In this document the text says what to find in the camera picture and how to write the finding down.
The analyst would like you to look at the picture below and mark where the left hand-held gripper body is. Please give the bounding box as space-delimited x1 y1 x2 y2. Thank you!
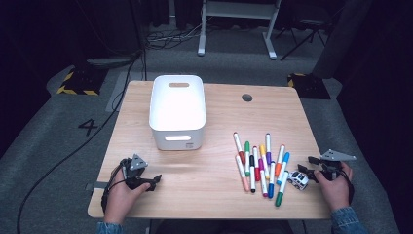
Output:
119 153 149 191

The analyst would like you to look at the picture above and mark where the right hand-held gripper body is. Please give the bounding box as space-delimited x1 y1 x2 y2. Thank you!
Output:
319 148 357 182

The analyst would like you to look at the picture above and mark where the light blue marker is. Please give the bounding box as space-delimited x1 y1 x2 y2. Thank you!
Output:
276 151 291 186

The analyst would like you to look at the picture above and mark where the orange marker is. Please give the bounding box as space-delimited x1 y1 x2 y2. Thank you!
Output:
274 143 286 177

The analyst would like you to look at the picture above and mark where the dark green marker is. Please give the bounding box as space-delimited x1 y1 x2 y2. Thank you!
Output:
274 170 290 208

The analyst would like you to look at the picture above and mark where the purple marker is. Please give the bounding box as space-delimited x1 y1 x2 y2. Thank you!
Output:
264 133 273 166

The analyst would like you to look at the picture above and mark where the magenta marker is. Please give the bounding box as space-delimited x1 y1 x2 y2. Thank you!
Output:
257 158 269 198

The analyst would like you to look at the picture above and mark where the yellow marker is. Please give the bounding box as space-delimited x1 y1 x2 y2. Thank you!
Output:
258 143 271 180

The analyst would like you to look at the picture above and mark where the red marker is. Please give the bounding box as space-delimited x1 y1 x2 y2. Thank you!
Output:
252 145 262 182

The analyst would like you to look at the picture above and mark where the black marker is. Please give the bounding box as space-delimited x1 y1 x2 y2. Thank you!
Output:
248 154 257 194

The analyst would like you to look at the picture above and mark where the white plastic bin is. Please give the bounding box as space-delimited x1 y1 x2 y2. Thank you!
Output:
148 74 207 151

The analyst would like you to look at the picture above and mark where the person's right hand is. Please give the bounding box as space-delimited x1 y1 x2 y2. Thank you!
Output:
313 161 355 213

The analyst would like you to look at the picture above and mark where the person's left hand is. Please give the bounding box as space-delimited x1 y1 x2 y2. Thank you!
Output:
102 168 152 226

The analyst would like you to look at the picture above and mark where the white toy car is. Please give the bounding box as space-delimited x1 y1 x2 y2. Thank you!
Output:
286 170 310 191

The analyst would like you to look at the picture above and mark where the grey tape strip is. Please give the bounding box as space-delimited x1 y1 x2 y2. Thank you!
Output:
85 181 109 191

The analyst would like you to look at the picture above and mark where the salmon pink marker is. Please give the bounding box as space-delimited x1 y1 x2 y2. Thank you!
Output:
235 154 251 193

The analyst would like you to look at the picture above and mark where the black yellow striped base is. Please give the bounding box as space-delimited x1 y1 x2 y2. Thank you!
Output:
56 65 109 97
286 72 331 100

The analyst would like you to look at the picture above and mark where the brown-red capped marker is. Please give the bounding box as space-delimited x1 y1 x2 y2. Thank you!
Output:
232 131 246 165

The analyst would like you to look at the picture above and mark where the grey stand base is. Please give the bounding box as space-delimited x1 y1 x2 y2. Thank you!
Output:
86 57 134 68

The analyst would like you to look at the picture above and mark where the dark grey column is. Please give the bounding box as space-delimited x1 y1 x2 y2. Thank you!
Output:
311 0 374 80

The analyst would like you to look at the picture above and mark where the black tripod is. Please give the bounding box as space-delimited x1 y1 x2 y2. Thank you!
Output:
280 13 329 61

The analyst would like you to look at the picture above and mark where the right hand-held gripper cable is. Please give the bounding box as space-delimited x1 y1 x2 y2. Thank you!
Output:
337 167 356 205

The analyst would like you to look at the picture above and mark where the hand-held gripper cable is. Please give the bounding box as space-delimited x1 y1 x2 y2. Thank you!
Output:
100 164 131 214
337 167 356 205

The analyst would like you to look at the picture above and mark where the left hand-held gripper cable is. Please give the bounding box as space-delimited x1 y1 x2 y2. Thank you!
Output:
100 164 131 214

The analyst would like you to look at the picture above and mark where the long black floor cable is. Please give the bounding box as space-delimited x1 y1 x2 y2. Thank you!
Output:
16 48 145 234

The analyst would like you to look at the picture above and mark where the floor cable bundle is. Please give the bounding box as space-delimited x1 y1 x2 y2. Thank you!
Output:
144 19 208 51

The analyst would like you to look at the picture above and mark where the white metal desk frame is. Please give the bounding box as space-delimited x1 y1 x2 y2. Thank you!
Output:
197 0 282 60

